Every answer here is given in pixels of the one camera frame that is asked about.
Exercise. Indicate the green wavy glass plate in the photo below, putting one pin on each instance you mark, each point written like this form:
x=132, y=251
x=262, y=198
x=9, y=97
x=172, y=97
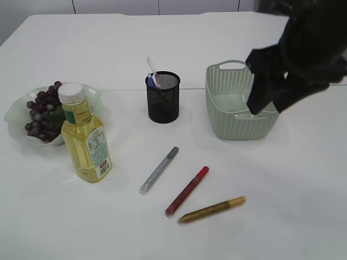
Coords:
x=18, y=114

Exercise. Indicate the red glitter pen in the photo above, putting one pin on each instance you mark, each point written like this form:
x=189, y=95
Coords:
x=186, y=192

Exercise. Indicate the green plastic basket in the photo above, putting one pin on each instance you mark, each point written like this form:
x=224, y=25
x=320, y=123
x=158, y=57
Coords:
x=223, y=83

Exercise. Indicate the clear plastic sheet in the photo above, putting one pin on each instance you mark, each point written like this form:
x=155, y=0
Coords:
x=243, y=111

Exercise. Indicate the blue scissors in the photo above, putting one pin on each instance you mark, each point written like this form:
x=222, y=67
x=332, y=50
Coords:
x=151, y=81

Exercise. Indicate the black mesh pen holder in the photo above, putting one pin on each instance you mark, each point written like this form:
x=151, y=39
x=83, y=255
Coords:
x=163, y=104

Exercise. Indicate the clear plastic ruler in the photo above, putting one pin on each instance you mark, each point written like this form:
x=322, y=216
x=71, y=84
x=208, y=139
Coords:
x=152, y=67

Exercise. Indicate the silver glitter pen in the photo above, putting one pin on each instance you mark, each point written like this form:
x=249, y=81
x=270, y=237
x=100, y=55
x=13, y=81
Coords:
x=144, y=189

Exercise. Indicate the yellow oil bottle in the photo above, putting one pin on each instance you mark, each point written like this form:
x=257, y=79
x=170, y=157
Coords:
x=84, y=134

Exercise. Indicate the purple artificial grape bunch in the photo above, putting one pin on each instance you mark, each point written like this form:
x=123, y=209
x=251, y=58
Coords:
x=46, y=113

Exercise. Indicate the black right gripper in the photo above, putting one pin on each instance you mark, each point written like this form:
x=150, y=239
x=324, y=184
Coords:
x=310, y=50

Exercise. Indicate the pink scissors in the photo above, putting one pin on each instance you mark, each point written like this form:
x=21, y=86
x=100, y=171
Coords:
x=156, y=81

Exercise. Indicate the gold glitter pen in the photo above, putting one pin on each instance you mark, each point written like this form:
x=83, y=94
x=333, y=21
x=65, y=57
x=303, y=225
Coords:
x=212, y=210

